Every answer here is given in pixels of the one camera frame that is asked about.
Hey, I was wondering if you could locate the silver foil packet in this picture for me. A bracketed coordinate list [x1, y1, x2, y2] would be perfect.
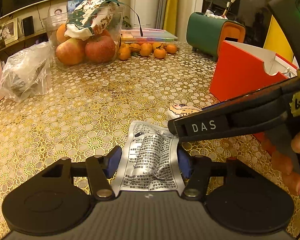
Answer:
[282, 68, 297, 79]
[111, 121, 185, 196]

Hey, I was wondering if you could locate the right hand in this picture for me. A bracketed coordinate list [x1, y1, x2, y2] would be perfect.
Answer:
[262, 128, 300, 196]

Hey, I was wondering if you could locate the red cardboard box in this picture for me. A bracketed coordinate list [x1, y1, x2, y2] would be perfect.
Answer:
[208, 39, 299, 140]

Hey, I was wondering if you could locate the yellow giraffe chair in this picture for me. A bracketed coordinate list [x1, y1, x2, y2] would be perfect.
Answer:
[263, 0, 300, 63]

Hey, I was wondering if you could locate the green orange tissue box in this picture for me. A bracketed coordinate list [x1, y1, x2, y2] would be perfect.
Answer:
[186, 12, 246, 61]

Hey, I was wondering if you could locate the mandarin orange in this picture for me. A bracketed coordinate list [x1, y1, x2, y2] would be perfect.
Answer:
[153, 48, 167, 59]
[117, 47, 131, 61]
[139, 43, 153, 57]

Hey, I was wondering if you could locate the pastel notebook stack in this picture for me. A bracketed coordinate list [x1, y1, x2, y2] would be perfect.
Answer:
[121, 28, 178, 43]

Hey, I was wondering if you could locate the red apple right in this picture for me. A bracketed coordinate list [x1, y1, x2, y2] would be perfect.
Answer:
[85, 36, 116, 63]

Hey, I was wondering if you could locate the red apple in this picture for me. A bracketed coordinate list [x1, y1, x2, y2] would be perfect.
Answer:
[56, 38, 85, 66]
[85, 36, 116, 63]

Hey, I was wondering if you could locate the red apple left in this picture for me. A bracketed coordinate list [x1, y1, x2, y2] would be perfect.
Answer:
[56, 38, 85, 66]

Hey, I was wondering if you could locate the clear plastic bag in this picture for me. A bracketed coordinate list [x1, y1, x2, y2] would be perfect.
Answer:
[0, 42, 53, 103]

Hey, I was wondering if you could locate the white floor air conditioner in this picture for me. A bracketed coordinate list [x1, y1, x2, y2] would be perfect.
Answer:
[129, 0, 163, 29]

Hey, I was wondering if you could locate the clear fruit bowl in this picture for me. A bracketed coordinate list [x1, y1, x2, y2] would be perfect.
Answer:
[43, 2, 124, 71]

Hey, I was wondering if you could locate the patterned cloth pouch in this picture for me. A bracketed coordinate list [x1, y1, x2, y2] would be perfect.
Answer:
[64, 0, 121, 41]

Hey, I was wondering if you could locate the black speaker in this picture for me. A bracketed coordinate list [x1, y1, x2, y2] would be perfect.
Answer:
[22, 16, 34, 36]

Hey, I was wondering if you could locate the blue photo card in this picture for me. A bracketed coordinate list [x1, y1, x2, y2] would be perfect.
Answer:
[67, 0, 83, 12]

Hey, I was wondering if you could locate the portrait photo frame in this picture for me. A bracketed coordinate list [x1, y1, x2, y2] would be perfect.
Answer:
[49, 4, 67, 17]

